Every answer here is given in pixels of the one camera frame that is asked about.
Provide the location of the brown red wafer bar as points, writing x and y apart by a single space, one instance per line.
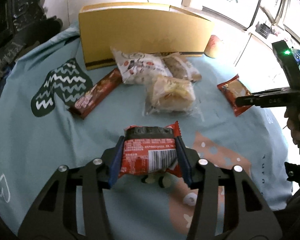
94 96

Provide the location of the red snack packet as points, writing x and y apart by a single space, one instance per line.
232 89

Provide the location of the yellow cardboard box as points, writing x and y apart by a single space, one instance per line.
139 27

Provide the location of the red apple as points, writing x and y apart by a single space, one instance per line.
212 46

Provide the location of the light blue patterned tablecloth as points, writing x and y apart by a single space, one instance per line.
38 133

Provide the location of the brown bread clear wrapper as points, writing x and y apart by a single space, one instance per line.
181 68

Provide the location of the clear wrapped yellow cake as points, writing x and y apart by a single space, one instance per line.
169 95

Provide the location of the red chocolate snack pack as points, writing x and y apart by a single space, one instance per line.
150 150

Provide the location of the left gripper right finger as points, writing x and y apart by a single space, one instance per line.
183 161

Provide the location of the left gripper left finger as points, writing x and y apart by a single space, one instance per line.
115 161

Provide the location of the white printed snack bag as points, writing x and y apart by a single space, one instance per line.
139 68

